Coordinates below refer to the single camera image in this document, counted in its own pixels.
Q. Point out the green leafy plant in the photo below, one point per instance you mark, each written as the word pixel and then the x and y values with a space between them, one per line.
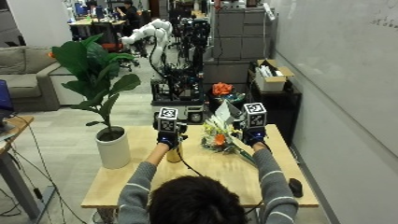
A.
pixel 94 70

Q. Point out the wooden office desk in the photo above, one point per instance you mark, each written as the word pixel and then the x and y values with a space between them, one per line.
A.
pixel 96 23

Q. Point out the flower bouquet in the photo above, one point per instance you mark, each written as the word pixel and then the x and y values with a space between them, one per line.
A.
pixel 219 137

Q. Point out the black computer mouse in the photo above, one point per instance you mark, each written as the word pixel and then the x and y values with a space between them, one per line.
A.
pixel 296 187

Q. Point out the yellow vase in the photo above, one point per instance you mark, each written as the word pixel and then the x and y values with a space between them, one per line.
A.
pixel 173 155

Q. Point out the white marker cube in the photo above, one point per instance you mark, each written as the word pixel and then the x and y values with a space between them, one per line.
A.
pixel 168 119
pixel 256 115

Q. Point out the open cardboard box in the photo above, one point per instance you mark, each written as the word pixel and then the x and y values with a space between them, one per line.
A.
pixel 272 77

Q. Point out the bucket of orange flowers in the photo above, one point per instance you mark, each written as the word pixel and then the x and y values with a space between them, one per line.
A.
pixel 223 89

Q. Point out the blue laptop screen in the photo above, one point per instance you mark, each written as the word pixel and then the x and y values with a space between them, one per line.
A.
pixel 4 98

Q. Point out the white plant pot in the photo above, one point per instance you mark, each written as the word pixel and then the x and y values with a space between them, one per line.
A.
pixel 112 151

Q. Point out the wooden side desk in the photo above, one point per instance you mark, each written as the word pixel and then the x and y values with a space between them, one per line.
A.
pixel 12 146

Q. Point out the black robot cart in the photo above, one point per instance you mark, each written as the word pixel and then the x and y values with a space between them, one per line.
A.
pixel 183 84

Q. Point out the whiteboard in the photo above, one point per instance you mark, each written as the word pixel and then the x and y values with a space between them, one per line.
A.
pixel 348 68

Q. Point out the grey storage cabinets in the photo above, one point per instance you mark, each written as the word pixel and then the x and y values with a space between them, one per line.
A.
pixel 243 34

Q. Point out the grey sofa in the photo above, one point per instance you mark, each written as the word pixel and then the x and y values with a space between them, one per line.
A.
pixel 28 77

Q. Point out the black low cabinet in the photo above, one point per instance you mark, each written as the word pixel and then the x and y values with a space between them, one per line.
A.
pixel 281 105

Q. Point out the person's right hand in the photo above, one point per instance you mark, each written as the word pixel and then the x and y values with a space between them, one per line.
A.
pixel 253 136

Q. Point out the person's left hand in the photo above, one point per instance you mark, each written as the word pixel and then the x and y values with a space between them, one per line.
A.
pixel 167 138

